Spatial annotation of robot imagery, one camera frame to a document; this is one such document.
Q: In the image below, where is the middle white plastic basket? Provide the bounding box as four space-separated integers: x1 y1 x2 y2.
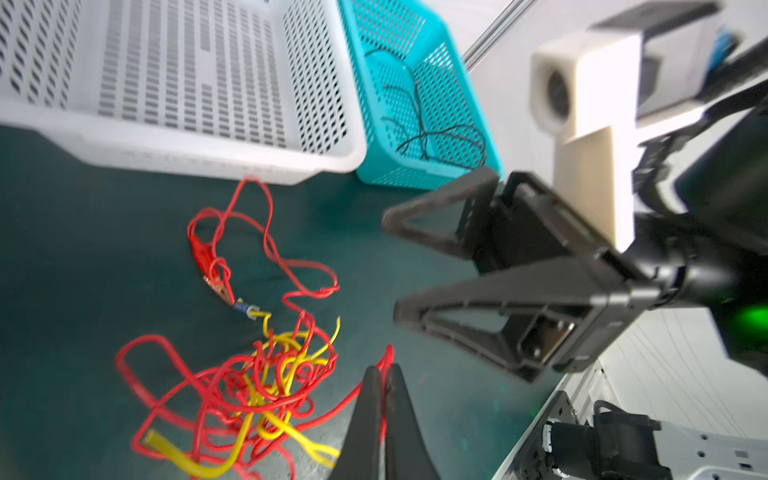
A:
1 0 367 185

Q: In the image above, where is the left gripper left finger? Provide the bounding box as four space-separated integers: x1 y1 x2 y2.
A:
328 366 383 480

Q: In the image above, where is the green table mat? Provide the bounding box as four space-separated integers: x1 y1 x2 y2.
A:
1 128 560 479

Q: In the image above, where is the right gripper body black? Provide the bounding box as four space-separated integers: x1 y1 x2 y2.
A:
474 172 684 372

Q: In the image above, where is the red cable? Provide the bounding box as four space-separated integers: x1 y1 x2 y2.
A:
113 176 397 480

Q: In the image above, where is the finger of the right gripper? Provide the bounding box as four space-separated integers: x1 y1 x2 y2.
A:
393 257 613 384
381 167 500 259

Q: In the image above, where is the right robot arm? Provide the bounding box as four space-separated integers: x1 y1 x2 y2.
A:
382 42 767 381

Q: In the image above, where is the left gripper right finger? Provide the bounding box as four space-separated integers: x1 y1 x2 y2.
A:
384 364 440 480

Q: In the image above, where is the black cable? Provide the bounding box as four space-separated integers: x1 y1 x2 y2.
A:
363 46 488 172

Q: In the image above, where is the yellow cable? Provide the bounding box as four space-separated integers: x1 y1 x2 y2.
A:
141 309 343 480

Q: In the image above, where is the teal plastic basket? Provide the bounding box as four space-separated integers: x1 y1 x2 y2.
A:
338 0 504 190

